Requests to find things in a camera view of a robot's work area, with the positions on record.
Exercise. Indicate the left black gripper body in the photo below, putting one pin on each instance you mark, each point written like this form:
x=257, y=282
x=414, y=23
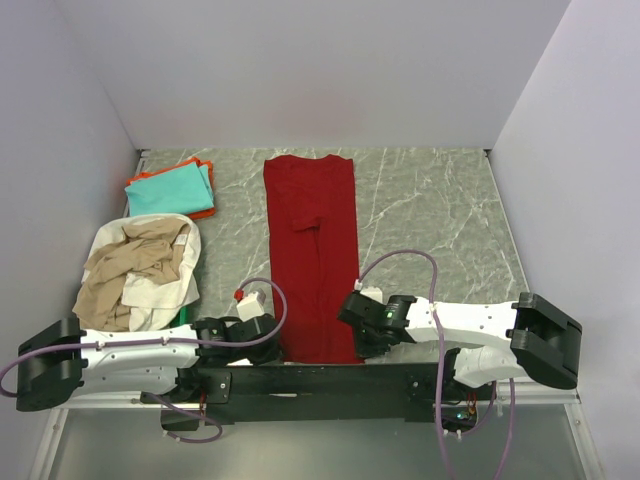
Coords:
x=267, y=351

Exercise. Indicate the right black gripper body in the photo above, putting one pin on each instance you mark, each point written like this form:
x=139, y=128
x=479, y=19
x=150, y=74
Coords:
x=350, y=310

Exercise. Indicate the red t shirt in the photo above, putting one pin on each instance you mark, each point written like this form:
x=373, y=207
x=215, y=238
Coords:
x=313, y=250

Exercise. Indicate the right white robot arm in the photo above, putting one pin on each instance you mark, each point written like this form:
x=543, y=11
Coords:
x=477, y=343

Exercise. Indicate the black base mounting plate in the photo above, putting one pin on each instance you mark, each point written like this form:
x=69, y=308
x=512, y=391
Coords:
x=238, y=394

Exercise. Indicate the green plastic tray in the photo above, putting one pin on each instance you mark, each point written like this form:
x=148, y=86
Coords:
x=181, y=318

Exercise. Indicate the white t shirt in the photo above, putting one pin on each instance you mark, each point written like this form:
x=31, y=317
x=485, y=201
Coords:
x=160, y=290

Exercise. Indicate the folded orange t shirt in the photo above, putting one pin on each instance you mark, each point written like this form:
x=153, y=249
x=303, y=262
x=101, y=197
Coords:
x=150, y=175

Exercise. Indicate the folded teal t shirt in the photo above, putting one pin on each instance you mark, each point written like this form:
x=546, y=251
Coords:
x=170, y=192

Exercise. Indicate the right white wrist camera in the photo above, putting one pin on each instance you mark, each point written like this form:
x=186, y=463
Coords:
x=371, y=292

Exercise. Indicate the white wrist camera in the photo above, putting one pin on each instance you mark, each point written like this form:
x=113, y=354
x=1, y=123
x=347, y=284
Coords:
x=371, y=292
x=249, y=305

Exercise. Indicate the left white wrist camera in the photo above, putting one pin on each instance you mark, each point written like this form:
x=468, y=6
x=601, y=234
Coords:
x=249, y=305

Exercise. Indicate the aluminium rail frame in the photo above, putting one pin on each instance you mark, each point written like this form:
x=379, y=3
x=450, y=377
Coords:
x=526, y=392

